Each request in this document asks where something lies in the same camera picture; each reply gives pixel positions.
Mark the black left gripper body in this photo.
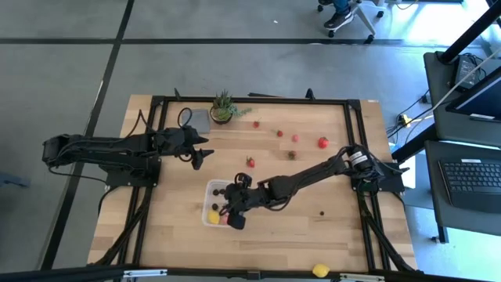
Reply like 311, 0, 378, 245
154, 127, 195, 157

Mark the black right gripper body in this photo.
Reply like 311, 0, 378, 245
223, 183, 262, 215

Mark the clear plastic tupperware container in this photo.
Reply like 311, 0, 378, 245
201, 179, 240, 229

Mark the grey square pad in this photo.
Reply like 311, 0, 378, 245
182, 108, 212, 135

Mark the potted succulent plant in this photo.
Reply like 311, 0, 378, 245
209, 89, 254, 125

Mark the person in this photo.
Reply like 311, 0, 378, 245
317, 0, 355, 31

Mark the white office chair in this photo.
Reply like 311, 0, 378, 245
327, 0, 387, 45

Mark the black computer cart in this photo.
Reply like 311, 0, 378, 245
424, 50, 501, 142

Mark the black keyboard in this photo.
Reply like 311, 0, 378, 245
438, 157, 501, 215

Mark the black power brick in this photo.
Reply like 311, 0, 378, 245
455, 54, 485, 91

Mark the computer monitor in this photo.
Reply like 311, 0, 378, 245
445, 65, 501, 123

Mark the black pole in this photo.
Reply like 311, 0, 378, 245
438, 0, 501, 66

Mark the black cable loop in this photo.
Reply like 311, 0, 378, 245
178, 107, 194, 129

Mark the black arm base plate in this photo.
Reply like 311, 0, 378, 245
104, 156, 162, 188
348, 161, 406, 193

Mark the black aluminium table frame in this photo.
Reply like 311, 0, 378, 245
92, 88, 418, 281

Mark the silver metal bracket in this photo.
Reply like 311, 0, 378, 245
122, 268, 168, 279
339, 273, 387, 282

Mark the black frame crossbar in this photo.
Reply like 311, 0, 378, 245
0, 264, 501, 282

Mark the white cable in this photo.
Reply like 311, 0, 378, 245
406, 49, 501, 136

